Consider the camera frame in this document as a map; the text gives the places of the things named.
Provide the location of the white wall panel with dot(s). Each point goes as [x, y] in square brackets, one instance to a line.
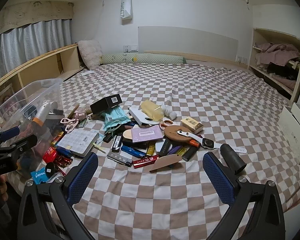
[185, 42]

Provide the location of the round cork coaster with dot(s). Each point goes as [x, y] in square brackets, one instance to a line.
[175, 133]

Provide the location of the yellow tissue packet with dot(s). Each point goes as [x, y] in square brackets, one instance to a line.
[192, 124]

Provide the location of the blue snack packet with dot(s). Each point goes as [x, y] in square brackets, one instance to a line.
[40, 176]

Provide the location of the wooden closet shelf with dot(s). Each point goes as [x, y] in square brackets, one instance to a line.
[252, 50]

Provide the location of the orange lighter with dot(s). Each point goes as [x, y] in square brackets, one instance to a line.
[194, 143]

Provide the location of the black foam cylinder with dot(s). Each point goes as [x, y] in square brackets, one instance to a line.
[233, 158]

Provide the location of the white wall socket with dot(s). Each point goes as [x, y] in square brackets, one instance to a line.
[241, 59]
[126, 48]

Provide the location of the red flat packet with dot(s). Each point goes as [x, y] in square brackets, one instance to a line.
[145, 162]

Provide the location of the white ridged bar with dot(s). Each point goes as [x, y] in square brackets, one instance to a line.
[137, 115]

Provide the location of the pink scissors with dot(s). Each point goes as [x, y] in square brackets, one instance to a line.
[71, 123]

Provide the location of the clear plastic storage box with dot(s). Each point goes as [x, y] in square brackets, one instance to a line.
[15, 97]

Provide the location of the green face mask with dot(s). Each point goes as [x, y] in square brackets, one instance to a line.
[112, 126]

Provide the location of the white printed paper packet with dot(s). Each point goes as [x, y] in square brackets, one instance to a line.
[76, 140]

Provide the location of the purple notebook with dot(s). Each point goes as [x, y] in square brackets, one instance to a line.
[146, 134]

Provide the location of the pale yellow strip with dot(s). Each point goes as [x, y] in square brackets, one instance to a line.
[100, 148]

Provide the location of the black round object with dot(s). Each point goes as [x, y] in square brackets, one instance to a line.
[50, 167]

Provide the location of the tan oval wooden board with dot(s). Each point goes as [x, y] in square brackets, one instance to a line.
[127, 135]

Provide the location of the black cardboard box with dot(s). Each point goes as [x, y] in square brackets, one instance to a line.
[102, 105]

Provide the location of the white paper bag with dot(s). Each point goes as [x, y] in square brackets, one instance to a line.
[126, 7]

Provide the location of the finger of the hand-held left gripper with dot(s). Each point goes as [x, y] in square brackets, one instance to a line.
[20, 143]
[10, 132]

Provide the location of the green long bolster pillow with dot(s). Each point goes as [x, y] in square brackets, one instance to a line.
[145, 58]

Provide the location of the red foil wrapper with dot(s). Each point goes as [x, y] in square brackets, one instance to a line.
[63, 160]

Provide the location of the white paper slip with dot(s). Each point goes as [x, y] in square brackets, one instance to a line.
[87, 73]

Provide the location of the black white-label lighter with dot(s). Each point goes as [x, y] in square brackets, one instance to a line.
[116, 143]

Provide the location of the wooden bedside shelf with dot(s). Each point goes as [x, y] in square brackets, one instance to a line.
[40, 57]

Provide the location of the checkered bedsheet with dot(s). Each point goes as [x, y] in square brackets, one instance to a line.
[190, 85]

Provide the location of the black rectangular lighter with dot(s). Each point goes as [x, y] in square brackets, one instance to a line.
[107, 137]

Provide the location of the grey curtain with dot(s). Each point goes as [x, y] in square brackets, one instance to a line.
[27, 40]

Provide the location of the red small case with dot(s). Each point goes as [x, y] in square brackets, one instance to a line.
[198, 136]

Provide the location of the white plush toy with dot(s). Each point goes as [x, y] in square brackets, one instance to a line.
[168, 108]

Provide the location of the black slim tube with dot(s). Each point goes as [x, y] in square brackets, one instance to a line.
[140, 143]

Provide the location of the tan wooden knife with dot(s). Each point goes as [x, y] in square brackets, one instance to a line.
[165, 162]

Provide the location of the yellow red snack bar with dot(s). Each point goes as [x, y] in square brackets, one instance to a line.
[57, 138]

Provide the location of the teal face mask pack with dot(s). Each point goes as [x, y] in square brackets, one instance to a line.
[115, 116]

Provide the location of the white fluffy pillow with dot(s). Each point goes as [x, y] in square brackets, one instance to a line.
[90, 53]

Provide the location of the purple pen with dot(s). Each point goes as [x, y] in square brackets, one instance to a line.
[172, 152]

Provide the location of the silver orange handheld device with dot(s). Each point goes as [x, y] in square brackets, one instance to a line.
[41, 113]

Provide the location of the plain black lighter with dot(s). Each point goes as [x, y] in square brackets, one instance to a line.
[189, 153]

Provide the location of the pile of clothes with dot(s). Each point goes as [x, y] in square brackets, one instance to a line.
[275, 52]

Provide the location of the white cardboard box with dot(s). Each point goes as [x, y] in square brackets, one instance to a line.
[292, 130]

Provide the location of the gold lighter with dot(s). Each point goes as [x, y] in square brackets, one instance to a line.
[150, 149]

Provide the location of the silver patterned bar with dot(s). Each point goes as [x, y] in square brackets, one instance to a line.
[118, 158]

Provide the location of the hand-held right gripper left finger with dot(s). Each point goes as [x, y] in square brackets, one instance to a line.
[83, 177]

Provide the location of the person's left hand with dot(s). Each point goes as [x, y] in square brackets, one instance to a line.
[3, 187]

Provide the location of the brown wooden disc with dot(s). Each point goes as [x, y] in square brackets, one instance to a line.
[73, 111]

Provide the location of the black flat case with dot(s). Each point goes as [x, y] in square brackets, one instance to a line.
[166, 146]

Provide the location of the clear yellow lighter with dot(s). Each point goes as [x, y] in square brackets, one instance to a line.
[182, 151]

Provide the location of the blue metallic lighter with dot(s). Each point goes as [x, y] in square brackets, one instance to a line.
[132, 151]

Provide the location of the woven straw item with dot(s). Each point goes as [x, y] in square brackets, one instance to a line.
[88, 110]

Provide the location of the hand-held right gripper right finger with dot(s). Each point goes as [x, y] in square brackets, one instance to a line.
[218, 177]

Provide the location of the white wall switch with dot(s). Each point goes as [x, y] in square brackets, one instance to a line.
[134, 48]

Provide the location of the beige printed valance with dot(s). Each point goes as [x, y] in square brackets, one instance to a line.
[40, 11]

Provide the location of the small blue shiny lighter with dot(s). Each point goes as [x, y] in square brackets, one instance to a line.
[131, 123]

